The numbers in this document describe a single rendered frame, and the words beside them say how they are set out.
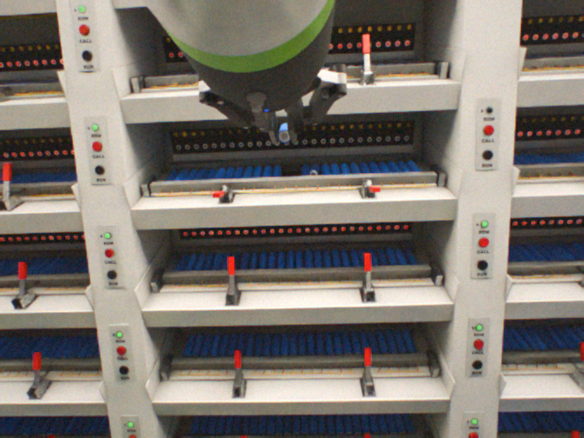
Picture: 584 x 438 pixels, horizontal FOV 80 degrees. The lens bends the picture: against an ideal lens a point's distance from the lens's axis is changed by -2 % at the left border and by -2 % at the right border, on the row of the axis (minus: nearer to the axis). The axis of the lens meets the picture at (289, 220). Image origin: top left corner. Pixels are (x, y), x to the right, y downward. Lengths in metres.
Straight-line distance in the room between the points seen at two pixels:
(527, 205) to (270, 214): 0.47
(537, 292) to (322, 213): 0.45
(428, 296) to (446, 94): 0.38
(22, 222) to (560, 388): 1.11
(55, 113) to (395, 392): 0.85
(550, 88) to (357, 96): 0.33
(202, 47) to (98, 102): 0.58
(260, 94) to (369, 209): 0.48
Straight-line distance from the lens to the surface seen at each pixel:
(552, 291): 0.86
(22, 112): 0.83
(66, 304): 0.86
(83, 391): 0.94
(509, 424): 1.06
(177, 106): 0.69
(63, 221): 0.80
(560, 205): 0.80
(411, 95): 0.69
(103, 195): 0.74
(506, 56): 0.75
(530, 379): 0.94
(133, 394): 0.86
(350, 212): 0.66
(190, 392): 0.84
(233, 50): 0.17
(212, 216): 0.67
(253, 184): 0.69
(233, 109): 0.36
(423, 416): 1.03
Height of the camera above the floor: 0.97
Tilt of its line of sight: 9 degrees down
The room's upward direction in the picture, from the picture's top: 2 degrees counter-clockwise
